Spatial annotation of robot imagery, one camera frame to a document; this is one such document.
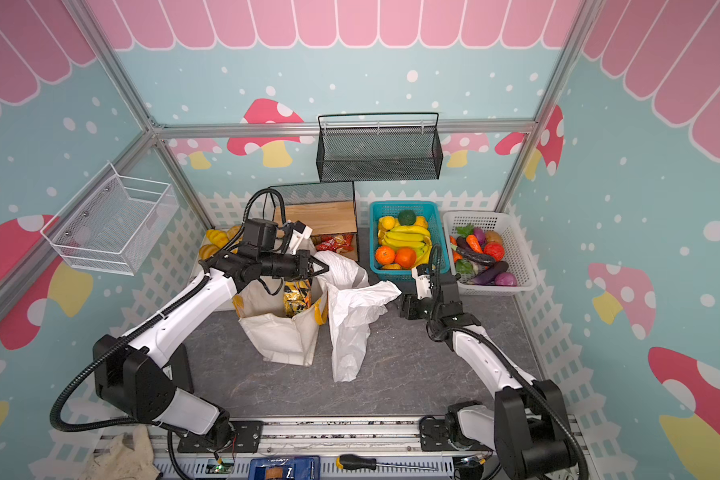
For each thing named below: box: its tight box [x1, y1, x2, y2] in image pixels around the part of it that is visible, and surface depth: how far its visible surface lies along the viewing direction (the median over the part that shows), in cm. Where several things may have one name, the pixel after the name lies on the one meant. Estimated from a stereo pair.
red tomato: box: [483, 241, 505, 262], surface depth 108 cm
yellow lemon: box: [379, 215, 395, 230], surface depth 115 cm
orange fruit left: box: [375, 245, 395, 265], surface depth 101 cm
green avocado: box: [398, 210, 416, 226], surface depth 115 cm
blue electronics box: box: [248, 455, 321, 480], surface depth 67 cm
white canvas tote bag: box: [232, 277, 328, 367], surface depth 80 cm
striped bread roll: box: [206, 229, 229, 248], surface depth 115 cm
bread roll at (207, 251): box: [199, 244, 220, 260], surface depth 110 cm
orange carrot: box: [466, 234, 483, 254], surface depth 111 cm
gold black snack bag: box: [284, 280, 313, 318], surface depth 84 cm
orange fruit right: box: [395, 247, 416, 269], surface depth 103 cm
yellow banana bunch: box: [381, 225, 433, 267], surface depth 111 cm
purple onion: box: [495, 272, 517, 287], surface depth 100 cm
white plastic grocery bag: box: [314, 251, 402, 382], surface depth 79 cm
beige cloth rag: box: [80, 425, 163, 480], surface depth 72 cm
